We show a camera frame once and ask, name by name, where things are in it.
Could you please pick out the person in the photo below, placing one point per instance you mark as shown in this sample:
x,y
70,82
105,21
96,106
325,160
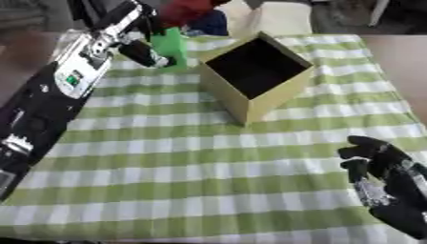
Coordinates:
x,y
184,11

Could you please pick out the green rectangular block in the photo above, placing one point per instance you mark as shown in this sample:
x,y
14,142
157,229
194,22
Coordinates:
x,y
171,44

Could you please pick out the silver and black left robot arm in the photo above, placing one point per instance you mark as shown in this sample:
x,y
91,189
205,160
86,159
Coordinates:
x,y
75,77

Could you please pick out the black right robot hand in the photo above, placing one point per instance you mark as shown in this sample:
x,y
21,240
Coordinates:
x,y
389,158

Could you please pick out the tan cardboard box black inside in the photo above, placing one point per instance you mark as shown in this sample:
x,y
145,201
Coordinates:
x,y
253,65

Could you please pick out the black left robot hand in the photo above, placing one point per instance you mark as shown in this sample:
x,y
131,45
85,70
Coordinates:
x,y
145,52

